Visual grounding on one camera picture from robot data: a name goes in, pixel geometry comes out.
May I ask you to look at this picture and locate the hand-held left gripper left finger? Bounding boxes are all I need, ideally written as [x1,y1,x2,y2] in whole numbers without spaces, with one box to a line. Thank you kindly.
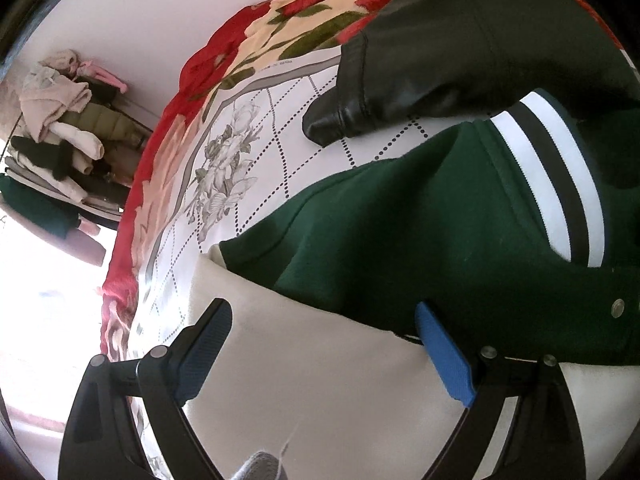
[57,297,233,480]

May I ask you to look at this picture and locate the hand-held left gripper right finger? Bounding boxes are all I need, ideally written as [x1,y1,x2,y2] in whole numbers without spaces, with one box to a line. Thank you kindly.
[414,301,587,480]

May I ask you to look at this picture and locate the green varsity jacket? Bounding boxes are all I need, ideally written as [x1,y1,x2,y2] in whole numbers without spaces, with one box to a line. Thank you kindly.
[182,87,640,480]

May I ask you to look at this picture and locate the red floral blanket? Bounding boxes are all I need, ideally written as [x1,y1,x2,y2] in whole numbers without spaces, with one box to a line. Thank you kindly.
[100,0,416,361]

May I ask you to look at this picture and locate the black leather jacket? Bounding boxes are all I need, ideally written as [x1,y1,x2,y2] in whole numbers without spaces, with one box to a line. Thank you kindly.
[302,0,636,148]

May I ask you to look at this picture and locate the white dotted bed sheet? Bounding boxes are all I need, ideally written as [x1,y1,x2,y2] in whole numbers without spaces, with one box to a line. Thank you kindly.
[125,45,431,480]

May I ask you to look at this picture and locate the pile of folded clothes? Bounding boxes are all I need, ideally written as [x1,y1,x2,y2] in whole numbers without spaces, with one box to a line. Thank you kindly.
[0,49,153,241]

